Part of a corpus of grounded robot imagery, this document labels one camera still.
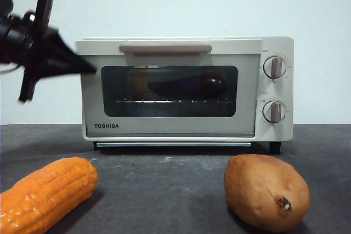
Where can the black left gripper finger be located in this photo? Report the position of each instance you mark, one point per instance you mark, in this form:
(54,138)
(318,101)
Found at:
(68,53)
(52,68)

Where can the glass-windowed oven door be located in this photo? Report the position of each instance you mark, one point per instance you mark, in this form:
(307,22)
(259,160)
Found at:
(170,125)

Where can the long purple eggplant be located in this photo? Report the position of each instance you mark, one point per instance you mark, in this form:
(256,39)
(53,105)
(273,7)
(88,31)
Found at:
(192,86)

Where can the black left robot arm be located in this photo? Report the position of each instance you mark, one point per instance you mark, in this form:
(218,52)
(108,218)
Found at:
(12,39)

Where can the silver oven crumb tray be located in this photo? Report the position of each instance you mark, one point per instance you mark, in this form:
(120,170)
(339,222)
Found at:
(172,144)

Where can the cream white toaster oven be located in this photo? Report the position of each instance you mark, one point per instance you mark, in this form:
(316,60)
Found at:
(274,45)

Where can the beige round oven knob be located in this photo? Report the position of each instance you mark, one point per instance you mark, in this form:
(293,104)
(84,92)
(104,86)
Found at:
(275,67)
(274,111)

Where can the black oven foot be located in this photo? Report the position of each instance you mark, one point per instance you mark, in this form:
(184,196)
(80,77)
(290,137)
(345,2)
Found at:
(274,147)

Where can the orange corn cob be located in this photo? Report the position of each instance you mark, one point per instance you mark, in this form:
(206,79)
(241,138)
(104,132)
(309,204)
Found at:
(46,195)

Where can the brown sweet potato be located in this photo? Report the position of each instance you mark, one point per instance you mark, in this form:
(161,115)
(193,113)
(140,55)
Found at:
(263,190)

